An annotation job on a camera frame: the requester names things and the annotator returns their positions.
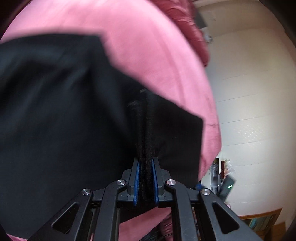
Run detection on wooden cabinet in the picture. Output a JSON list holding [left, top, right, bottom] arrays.
[[238, 207, 284, 241]]

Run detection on red quilted duvet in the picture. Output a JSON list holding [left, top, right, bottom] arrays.
[[150, 0, 211, 67]]

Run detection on pink quilted cloth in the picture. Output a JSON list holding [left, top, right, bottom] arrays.
[[159, 212, 177, 241]]

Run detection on white printed box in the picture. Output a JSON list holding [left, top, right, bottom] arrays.
[[209, 158, 223, 191]]

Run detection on black device with green light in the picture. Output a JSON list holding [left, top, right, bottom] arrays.
[[219, 177, 237, 202]]

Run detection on grey bed headboard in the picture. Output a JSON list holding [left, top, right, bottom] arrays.
[[195, 9, 208, 30]]

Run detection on pink bed sheet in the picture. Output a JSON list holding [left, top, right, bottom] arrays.
[[0, 0, 222, 241]]

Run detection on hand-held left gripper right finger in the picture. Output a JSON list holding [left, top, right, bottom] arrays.
[[151, 157, 264, 241]]

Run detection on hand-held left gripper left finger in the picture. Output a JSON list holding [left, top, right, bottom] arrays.
[[26, 157, 141, 241]]

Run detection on black embroidered pants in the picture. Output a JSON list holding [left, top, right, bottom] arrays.
[[0, 34, 204, 237]]

